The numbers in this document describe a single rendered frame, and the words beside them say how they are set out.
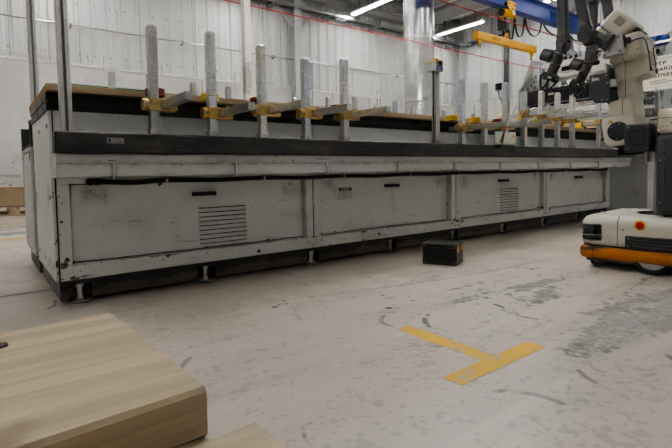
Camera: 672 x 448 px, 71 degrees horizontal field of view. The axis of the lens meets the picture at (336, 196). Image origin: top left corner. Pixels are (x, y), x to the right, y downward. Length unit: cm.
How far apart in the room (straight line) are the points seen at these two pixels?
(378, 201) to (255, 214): 88
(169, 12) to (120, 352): 991
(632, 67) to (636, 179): 294
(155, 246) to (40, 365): 209
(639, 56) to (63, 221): 290
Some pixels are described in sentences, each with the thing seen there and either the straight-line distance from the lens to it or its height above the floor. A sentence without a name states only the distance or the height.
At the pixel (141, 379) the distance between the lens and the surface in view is 24.
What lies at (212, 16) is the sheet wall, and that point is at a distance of 1043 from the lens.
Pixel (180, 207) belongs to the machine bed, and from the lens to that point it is 237.
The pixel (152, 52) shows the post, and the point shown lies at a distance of 213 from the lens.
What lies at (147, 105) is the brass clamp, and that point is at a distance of 207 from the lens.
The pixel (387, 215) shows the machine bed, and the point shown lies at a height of 24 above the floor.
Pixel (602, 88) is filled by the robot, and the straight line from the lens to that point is 302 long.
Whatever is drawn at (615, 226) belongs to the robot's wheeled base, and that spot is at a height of 23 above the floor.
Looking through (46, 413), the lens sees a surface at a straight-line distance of 23.
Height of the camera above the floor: 54
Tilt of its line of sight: 3 degrees down
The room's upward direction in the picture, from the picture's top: 1 degrees counter-clockwise
